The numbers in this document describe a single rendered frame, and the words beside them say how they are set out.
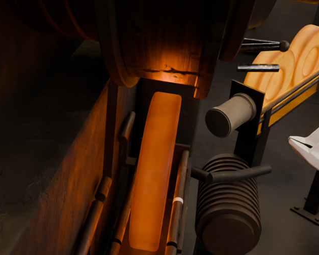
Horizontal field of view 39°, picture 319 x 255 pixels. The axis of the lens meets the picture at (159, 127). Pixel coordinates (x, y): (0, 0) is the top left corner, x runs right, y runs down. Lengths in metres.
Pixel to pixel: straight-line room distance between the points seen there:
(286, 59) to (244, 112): 0.16
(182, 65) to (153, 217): 0.20
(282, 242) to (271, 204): 0.20
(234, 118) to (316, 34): 0.31
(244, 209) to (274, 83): 0.29
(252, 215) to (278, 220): 0.86
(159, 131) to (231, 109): 0.41
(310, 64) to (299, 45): 0.11
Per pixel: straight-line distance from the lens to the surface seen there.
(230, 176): 0.87
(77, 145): 0.38
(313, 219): 1.81
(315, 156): 0.67
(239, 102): 0.88
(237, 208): 0.88
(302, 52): 1.03
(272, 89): 1.01
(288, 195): 1.90
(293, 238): 1.71
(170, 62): 0.32
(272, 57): 0.92
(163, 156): 0.46
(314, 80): 1.12
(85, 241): 0.44
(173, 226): 0.53
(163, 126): 0.47
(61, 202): 0.36
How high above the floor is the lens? 1.07
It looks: 30 degrees down
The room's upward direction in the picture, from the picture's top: 7 degrees clockwise
